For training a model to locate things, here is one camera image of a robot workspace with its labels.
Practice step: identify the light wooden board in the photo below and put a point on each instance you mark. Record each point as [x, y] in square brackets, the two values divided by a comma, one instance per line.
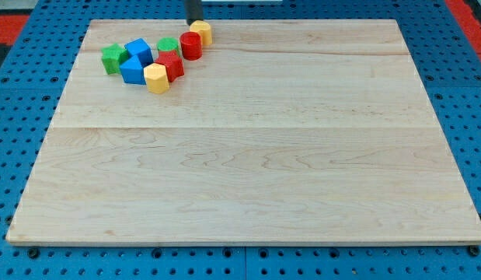
[285, 133]

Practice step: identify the red star block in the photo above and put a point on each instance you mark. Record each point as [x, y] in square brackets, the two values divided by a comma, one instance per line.
[173, 63]

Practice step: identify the yellow hexagon block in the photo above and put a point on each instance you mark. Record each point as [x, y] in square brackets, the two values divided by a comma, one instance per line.
[156, 78]

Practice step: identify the red cylinder block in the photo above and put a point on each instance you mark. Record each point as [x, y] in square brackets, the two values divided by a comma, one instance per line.
[191, 45]

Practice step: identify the green cylinder block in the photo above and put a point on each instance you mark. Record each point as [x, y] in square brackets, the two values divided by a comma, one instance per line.
[168, 44]

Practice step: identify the blue triangle block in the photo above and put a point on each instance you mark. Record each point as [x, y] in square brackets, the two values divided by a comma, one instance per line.
[132, 71]

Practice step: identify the blue cube block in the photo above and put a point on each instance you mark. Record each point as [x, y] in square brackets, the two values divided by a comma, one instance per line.
[141, 49]

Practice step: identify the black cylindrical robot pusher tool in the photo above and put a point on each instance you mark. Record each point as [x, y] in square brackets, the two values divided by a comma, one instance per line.
[193, 11]

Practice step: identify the green star block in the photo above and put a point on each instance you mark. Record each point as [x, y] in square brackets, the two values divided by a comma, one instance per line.
[112, 57]

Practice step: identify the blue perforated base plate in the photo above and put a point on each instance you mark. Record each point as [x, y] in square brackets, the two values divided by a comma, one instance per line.
[32, 78]

